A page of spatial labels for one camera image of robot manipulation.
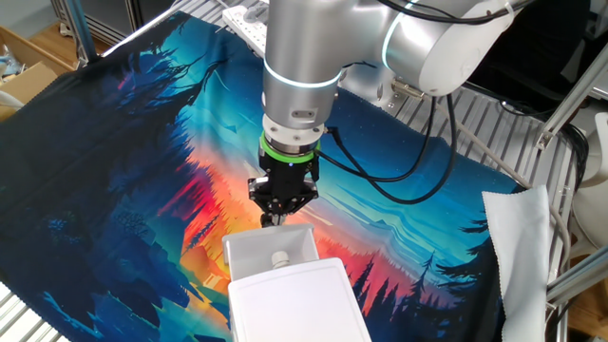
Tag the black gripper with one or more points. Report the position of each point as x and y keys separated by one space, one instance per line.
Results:
x=290 y=183

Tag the white plastic box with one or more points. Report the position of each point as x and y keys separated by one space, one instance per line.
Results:
x=256 y=249

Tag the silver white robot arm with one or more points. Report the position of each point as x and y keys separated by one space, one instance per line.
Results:
x=304 y=47

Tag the white box lid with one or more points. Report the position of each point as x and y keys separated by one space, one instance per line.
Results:
x=299 y=309

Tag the colourful forest sunset cloth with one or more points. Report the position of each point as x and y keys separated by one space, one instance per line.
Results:
x=119 y=190

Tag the white power strip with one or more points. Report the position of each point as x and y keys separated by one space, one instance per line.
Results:
x=247 y=28

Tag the white cloth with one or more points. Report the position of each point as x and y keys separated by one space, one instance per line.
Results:
x=518 y=247

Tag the brown cardboard box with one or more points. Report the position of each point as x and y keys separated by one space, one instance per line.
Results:
x=28 y=81

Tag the white curved object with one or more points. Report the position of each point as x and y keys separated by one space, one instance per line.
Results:
x=9 y=99

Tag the person in black shirt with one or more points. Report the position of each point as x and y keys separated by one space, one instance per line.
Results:
x=537 y=47

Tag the white moulded plastic object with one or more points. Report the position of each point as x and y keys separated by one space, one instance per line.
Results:
x=594 y=209

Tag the aluminium frame post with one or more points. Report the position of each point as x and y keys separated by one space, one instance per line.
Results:
x=81 y=28
x=579 y=278
x=570 y=100
x=142 y=28

